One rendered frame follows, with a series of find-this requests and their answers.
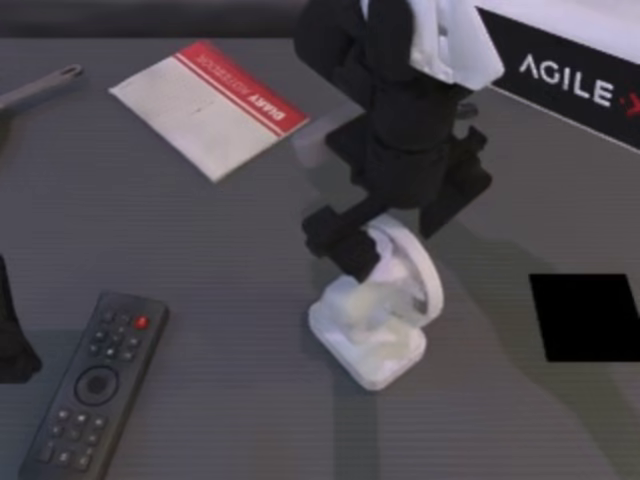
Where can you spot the white earbud charging case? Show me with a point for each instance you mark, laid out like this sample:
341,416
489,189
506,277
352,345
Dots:
380,320

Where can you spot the black square patch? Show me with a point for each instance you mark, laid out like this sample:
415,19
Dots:
590,317

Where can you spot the white and black AgileX base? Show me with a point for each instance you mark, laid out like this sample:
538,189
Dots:
565,55

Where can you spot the red and white diary notebook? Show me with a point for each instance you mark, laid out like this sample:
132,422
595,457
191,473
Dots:
205,112

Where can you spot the black remote control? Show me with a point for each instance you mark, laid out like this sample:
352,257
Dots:
95,385

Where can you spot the black object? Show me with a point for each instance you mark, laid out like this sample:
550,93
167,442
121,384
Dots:
12,340

